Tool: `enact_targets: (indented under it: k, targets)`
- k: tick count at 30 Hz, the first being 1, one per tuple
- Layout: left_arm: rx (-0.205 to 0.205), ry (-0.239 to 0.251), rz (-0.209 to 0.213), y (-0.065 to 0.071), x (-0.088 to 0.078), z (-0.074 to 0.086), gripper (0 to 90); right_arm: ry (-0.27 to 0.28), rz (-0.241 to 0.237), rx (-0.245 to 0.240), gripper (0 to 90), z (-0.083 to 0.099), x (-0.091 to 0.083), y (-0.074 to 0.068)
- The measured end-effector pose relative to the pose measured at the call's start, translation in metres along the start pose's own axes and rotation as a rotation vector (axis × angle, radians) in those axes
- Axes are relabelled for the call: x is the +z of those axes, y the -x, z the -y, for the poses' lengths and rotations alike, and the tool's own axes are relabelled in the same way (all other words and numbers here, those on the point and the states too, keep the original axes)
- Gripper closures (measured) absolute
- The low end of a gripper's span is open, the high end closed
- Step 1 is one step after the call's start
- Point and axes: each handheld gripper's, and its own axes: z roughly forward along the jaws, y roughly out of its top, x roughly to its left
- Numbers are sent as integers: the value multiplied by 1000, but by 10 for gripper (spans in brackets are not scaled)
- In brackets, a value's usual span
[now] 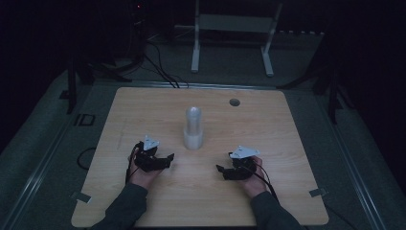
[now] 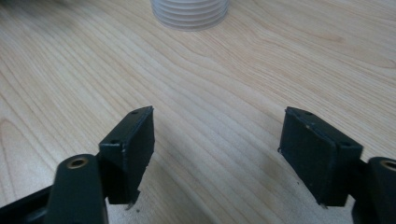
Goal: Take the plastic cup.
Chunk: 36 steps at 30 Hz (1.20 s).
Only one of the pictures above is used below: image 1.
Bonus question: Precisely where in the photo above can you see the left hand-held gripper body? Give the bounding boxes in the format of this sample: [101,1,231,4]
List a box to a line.
[133,134,167,173]

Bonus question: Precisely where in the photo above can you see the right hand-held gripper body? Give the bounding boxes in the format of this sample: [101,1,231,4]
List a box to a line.
[229,146,260,180]

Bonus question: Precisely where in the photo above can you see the translucent white domed container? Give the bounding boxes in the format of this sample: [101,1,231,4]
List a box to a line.
[183,105,205,150]

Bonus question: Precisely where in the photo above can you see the person's left hand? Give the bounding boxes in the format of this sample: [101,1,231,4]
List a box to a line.
[128,149,164,190]

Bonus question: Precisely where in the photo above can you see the person's right hand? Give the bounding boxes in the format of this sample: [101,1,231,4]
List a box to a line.
[238,155,271,199]

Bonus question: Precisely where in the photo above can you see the grey tape piece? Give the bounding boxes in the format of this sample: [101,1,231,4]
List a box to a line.
[70,191,93,204]
[308,187,328,198]

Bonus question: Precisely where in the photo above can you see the black stand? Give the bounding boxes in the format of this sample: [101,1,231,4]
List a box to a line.
[277,61,355,125]
[65,58,132,115]

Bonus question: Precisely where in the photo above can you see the white metal stand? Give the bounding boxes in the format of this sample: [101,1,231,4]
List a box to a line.
[191,0,283,78]

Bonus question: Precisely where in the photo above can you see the left hand-held gripper cable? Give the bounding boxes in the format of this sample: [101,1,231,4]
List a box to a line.
[125,141,143,185]

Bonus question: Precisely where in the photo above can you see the hand-held gripper cable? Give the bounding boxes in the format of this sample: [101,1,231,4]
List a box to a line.
[251,158,280,203]
[125,141,143,185]

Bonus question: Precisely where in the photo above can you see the right hand-held gripper cable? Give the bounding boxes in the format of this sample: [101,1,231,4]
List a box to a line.
[251,158,280,203]

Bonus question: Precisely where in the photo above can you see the black cable loop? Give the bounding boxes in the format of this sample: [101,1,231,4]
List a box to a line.
[77,147,97,171]

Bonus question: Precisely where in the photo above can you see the black rectangular floor frame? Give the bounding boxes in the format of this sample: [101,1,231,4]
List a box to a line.
[74,113,97,127]

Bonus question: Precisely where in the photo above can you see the black floor cables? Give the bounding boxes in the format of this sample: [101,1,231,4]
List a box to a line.
[144,40,190,89]

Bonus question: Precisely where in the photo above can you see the metal floor rail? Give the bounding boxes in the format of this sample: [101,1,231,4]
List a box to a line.
[314,92,389,230]
[0,83,108,230]

